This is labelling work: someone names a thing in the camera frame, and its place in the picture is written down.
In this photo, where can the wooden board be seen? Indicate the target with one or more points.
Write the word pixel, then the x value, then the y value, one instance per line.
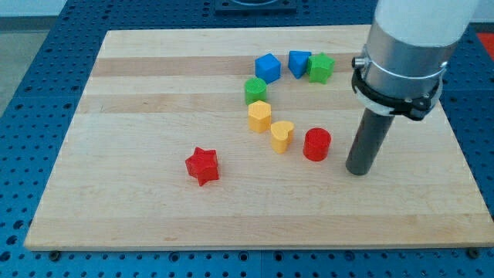
pixel 120 181

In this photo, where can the yellow hexagon block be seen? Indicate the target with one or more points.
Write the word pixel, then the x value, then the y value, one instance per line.
pixel 259 116

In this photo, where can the blue triangle block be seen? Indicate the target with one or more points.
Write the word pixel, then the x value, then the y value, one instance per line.
pixel 298 62

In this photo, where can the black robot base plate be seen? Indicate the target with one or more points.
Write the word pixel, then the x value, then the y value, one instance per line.
pixel 256 6

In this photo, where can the green cylinder block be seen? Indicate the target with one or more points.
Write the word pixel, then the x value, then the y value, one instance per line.
pixel 255 89

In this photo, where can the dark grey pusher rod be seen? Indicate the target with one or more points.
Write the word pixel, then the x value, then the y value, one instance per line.
pixel 369 137

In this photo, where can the blue cube block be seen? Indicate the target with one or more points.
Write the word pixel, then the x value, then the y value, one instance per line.
pixel 268 68

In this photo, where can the red cylinder block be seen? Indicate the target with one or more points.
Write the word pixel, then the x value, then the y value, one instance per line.
pixel 316 144

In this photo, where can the yellow heart block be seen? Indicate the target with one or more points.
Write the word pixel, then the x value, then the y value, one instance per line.
pixel 281 135

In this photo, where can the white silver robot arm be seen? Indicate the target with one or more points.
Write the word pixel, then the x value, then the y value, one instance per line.
pixel 400 68

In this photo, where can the green star block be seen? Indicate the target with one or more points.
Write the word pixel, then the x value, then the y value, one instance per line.
pixel 320 68

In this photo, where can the red star block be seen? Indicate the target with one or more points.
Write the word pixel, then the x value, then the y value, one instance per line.
pixel 203 165

